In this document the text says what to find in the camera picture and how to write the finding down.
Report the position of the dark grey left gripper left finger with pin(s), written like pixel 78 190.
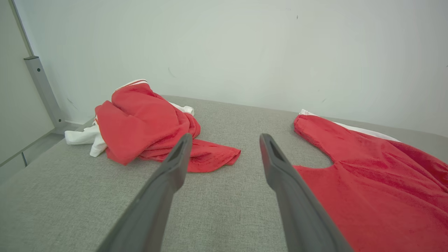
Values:
pixel 154 203

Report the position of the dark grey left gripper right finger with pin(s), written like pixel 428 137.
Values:
pixel 297 210

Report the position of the red Bulls jersey white sleeves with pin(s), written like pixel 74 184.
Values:
pixel 140 129

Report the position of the red shorts white stripe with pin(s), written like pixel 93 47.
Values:
pixel 378 189

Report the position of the grey metal post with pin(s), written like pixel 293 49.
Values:
pixel 43 91

